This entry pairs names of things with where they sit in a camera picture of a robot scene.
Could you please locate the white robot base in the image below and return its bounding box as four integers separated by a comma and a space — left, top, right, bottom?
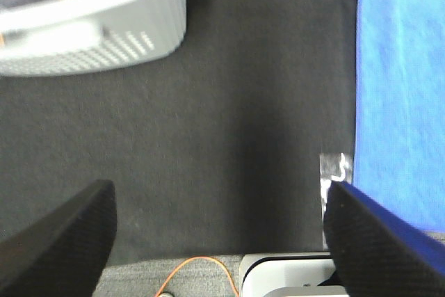
239, 252, 348, 296

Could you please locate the grey perforated basket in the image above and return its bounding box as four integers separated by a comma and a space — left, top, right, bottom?
1, 0, 186, 77

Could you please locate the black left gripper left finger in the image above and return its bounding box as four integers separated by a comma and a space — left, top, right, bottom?
1, 180, 116, 296

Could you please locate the orange cable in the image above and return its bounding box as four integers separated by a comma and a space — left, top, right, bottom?
154, 256, 241, 297

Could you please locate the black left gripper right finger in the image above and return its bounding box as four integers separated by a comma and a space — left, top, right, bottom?
323, 182, 444, 296

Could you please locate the clear tape strip left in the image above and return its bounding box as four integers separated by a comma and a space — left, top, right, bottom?
318, 152, 353, 248

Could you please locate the blue microfibre towel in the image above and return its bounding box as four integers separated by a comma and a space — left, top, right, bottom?
353, 0, 444, 232

